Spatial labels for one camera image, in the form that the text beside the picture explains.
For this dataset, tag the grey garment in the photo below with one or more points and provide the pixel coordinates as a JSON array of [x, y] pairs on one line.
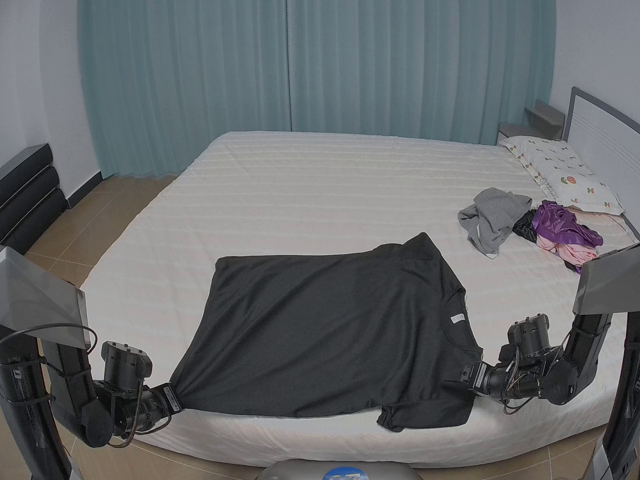
[[492, 218]]

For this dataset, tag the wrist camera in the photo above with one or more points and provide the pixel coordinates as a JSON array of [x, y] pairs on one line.
[[125, 368], [530, 335]]

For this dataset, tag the blue-green curtain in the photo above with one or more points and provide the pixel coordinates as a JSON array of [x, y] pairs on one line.
[[200, 68]]

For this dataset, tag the bed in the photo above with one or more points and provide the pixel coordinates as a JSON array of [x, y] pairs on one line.
[[325, 193]]

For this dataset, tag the grey bedside table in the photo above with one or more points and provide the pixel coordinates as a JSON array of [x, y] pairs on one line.
[[537, 125]]

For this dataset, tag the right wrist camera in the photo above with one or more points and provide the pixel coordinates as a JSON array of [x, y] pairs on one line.
[[530, 335]]

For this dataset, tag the black T-shirt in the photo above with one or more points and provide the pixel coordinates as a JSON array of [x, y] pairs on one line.
[[325, 328]]

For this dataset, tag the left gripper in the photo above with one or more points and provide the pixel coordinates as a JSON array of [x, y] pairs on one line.
[[160, 405]]

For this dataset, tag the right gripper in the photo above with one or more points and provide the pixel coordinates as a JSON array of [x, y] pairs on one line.
[[482, 380]]

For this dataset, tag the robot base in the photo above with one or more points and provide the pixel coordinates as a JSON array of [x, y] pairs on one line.
[[300, 470]]

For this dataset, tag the pile of clothes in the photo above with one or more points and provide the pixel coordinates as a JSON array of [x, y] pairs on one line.
[[560, 228]]

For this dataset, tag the white printed pillow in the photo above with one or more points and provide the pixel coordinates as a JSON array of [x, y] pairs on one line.
[[565, 173]]

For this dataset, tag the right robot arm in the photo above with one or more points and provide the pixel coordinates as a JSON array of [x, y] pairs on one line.
[[585, 348]]

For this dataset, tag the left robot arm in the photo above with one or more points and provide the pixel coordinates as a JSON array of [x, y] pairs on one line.
[[75, 383]]

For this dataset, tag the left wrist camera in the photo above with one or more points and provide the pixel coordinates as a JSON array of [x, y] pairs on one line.
[[125, 368]]

